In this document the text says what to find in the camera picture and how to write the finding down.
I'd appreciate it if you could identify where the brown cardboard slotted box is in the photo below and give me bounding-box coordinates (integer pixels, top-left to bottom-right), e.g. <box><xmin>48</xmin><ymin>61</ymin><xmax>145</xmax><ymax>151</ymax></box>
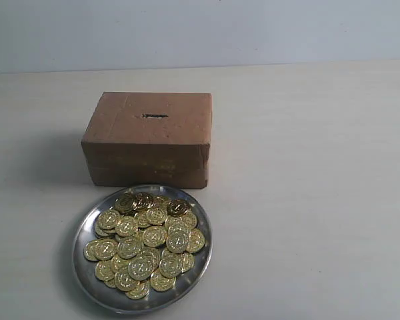
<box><xmin>81</xmin><ymin>92</ymin><xmax>213</xmax><ymax>189</ymax></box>

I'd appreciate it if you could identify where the gold coin dark right top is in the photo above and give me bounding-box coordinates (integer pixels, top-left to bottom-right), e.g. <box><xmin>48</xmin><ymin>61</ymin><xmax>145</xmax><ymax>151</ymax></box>
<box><xmin>167</xmin><ymin>199</ymin><xmax>190</xmax><ymax>217</ymax></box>

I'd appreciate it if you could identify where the gold coin dark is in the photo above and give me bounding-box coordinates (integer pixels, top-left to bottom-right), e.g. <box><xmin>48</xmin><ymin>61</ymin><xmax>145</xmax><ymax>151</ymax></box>
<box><xmin>167</xmin><ymin>199</ymin><xmax>190</xmax><ymax>217</ymax></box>
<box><xmin>134</xmin><ymin>192</ymin><xmax>155</xmax><ymax>211</ymax></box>

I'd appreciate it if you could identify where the gold coin far right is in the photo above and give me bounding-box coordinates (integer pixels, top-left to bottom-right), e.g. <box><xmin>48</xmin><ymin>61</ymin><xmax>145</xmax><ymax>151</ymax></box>
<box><xmin>186</xmin><ymin>228</ymin><xmax>205</xmax><ymax>253</ymax></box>

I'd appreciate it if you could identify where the gold coin right centre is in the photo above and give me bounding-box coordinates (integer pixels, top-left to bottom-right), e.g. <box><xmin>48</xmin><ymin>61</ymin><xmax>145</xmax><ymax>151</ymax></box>
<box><xmin>166</xmin><ymin>230</ymin><xmax>189</xmax><ymax>254</ymax></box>

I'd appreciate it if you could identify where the gold coin top left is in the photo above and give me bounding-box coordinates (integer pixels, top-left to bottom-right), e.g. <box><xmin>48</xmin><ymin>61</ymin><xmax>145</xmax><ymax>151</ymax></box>
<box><xmin>114</xmin><ymin>193</ymin><xmax>136</xmax><ymax>215</ymax></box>

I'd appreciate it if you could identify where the gold coin lower right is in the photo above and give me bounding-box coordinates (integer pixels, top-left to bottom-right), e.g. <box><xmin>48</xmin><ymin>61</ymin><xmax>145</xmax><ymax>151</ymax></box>
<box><xmin>159</xmin><ymin>253</ymin><xmax>183</xmax><ymax>278</ymax></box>

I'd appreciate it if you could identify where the gold coin left upper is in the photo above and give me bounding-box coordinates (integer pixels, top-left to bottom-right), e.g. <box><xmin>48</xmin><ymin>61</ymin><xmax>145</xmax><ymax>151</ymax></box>
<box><xmin>97</xmin><ymin>209</ymin><xmax>120</xmax><ymax>230</ymax></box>

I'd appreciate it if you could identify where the gold coin middle left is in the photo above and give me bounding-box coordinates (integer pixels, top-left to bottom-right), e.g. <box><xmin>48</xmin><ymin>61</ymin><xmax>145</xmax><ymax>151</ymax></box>
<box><xmin>117</xmin><ymin>236</ymin><xmax>143</xmax><ymax>259</ymax></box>

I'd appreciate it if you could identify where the gold coin lower centre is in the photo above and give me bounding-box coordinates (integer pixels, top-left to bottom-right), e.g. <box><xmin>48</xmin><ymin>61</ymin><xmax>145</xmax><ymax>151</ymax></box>
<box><xmin>128</xmin><ymin>255</ymin><xmax>154</xmax><ymax>281</ymax></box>

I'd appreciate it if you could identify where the round steel plate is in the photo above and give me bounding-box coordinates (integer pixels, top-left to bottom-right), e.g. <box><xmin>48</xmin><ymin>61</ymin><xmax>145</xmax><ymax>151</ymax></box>
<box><xmin>71</xmin><ymin>185</ymin><xmax>213</xmax><ymax>316</ymax></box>

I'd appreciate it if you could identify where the gold coin bottom right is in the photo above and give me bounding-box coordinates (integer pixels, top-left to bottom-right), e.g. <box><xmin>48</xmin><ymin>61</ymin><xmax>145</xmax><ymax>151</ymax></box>
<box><xmin>150</xmin><ymin>269</ymin><xmax>176</xmax><ymax>292</ymax></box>

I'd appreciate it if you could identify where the gold coin far left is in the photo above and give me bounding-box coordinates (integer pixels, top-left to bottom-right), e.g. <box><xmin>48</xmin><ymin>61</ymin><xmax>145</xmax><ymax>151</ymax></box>
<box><xmin>83</xmin><ymin>239</ymin><xmax>102</xmax><ymax>261</ymax></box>

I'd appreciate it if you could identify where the gold coin lower left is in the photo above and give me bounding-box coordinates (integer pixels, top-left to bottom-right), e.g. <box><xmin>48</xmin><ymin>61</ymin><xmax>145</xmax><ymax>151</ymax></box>
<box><xmin>95</xmin><ymin>260</ymin><xmax>115</xmax><ymax>281</ymax></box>

